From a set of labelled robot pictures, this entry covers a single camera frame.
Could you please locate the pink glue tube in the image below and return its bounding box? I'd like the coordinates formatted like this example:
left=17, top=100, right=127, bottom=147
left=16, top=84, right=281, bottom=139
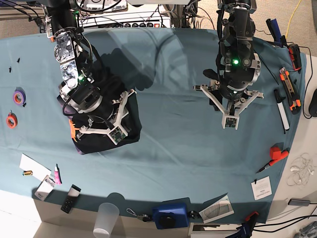
left=54, top=164, right=62, bottom=185

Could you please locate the orange plastic block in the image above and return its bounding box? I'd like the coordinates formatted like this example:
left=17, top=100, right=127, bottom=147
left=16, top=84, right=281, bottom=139
left=269, top=142, right=289, bottom=163

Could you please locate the black printed t-shirt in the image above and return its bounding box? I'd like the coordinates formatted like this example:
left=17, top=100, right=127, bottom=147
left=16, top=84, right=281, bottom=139
left=57, top=67, right=142, bottom=155

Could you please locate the purple tape roll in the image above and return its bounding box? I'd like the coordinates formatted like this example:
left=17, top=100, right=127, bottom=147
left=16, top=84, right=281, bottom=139
left=12, top=87, right=26, bottom=106

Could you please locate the metal carabiner clip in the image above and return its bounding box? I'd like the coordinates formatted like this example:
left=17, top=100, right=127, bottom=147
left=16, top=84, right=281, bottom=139
left=126, top=208, right=153, bottom=223

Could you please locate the white black marker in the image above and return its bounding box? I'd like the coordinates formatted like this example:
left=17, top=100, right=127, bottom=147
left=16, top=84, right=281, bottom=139
left=273, top=89, right=290, bottom=133

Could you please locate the orange tape roll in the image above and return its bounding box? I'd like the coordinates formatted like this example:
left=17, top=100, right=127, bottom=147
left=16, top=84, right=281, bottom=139
left=6, top=113, right=18, bottom=128

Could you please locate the white printed card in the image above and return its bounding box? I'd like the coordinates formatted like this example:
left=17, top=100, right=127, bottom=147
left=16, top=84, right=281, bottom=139
left=251, top=176, right=272, bottom=201

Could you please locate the blue box device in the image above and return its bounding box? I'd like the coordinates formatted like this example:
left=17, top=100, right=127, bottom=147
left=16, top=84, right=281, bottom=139
left=152, top=203, right=189, bottom=230

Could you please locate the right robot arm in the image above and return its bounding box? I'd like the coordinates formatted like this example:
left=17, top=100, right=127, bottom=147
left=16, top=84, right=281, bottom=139
left=42, top=0, right=136, bottom=145

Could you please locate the black white remote control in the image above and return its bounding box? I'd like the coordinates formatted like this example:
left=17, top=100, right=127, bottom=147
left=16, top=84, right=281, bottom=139
left=61, top=184, right=81, bottom=214

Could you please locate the white power strip red light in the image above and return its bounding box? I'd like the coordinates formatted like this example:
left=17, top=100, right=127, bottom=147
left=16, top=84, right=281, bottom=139
left=79, top=10, right=172, bottom=28

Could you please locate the teal table cloth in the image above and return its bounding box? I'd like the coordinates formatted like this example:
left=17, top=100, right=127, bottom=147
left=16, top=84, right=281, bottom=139
left=0, top=28, right=300, bottom=223

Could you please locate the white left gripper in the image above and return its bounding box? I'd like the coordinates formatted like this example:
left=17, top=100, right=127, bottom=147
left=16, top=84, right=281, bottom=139
left=193, top=69, right=264, bottom=129

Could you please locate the white tangled cable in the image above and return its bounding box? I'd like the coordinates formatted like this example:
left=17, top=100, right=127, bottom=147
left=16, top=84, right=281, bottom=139
left=286, top=152, right=315, bottom=190

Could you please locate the black zip tie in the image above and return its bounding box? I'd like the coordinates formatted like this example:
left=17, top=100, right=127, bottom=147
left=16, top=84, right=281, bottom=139
left=259, top=55, right=279, bottom=85

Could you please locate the small brass battery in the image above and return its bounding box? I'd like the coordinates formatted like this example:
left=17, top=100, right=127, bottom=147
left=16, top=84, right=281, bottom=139
left=23, top=171, right=33, bottom=176

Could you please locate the white packaged card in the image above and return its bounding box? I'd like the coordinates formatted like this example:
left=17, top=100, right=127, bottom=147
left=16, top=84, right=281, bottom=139
left=34, top=176, right=56, bottom=201

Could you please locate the orange black utility knife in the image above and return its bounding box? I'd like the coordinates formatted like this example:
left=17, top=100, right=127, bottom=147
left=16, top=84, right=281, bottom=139
left=280, top=67, right=301, bottom=115

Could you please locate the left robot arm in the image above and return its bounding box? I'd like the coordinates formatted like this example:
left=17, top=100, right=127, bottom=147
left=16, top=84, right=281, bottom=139
left=194, top=0, right=264, bottom=129

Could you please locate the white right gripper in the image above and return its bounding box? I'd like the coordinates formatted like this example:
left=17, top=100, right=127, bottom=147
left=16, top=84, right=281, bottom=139
left=76, top=89, right=137, bottom=145

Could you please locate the red black tool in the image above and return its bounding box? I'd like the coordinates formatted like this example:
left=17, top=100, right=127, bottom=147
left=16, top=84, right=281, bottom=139
left=288, top=43, right=302, bottom=71

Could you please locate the white paper sheet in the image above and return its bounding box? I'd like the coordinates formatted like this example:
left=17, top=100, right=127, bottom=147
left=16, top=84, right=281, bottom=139
left=19, top=154, right=52, bottom=181

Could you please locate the clear plastic cup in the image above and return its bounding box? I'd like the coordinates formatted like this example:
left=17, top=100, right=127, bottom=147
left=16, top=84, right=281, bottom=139
left=93, top=203, right=119, bottom=238

